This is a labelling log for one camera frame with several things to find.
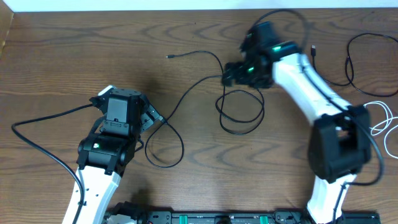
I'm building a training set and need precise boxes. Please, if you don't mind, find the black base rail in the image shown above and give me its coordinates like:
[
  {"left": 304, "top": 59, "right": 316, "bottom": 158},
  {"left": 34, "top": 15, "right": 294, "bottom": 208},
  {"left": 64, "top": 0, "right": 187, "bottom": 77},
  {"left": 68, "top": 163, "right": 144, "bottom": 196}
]
[{"left": 102, "top": 201, "right": 382, "bottom": 224}]

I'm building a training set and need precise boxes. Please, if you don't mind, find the left camera cable black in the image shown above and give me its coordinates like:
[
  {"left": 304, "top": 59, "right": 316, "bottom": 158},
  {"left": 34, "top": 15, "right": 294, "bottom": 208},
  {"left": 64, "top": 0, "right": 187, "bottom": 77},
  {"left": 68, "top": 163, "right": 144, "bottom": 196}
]
[{"left": 11, "top": 103, "right": 94, "bottom": 224}]

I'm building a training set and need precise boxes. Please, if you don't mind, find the camera cable black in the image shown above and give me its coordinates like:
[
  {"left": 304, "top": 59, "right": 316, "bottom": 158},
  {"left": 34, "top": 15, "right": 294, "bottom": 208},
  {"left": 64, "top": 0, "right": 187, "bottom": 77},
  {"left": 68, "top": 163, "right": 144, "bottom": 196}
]
[
  {"left": 250, "top": 8, "right": 385, "bottom": 224},
  {"left": 11, "top": 103, "right": 94, "bottom": 224}
]

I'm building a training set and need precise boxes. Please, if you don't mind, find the right camera cable black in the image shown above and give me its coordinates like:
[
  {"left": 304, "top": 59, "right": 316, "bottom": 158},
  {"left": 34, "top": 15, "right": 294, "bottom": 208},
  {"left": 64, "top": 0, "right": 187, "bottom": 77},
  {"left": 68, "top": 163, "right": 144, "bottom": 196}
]
[{"left": 250, "top": 8, "right": 385, "bottom": 224}]

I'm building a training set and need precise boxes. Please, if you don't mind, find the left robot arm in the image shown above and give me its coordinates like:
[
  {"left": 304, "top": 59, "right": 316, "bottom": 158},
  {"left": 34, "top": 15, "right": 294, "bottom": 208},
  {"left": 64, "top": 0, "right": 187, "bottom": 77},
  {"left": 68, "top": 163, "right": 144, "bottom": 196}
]
[{"left": 63, "top": 85, "right": 160, "bottom": 223}]

